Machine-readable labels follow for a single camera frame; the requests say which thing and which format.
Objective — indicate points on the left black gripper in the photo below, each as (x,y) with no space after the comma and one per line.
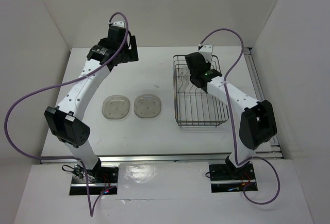
(131,54)

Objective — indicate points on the smoky plate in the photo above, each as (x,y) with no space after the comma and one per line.
(147,106)
(116,107)

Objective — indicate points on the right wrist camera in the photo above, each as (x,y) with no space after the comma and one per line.
(206,51)

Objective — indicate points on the metal wire dish rack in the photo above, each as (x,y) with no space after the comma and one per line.
(195,108)

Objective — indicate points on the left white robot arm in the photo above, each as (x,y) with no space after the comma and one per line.
(65,121)

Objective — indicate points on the clear plate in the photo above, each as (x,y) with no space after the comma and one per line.
(178,79)
(185,78)

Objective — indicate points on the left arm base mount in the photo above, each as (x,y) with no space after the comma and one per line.
(107,182)

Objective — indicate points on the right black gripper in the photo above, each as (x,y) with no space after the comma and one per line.
(208,64)

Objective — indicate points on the aluminium rail front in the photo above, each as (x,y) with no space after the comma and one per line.
(164,158)

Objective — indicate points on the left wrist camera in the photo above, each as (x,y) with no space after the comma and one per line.
(119,24)

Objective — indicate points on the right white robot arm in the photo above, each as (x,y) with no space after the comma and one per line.
(253,121)

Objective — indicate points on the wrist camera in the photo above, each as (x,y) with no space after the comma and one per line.
(206,51)
(119,24)

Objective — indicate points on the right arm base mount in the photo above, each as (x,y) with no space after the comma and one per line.
(226,179)

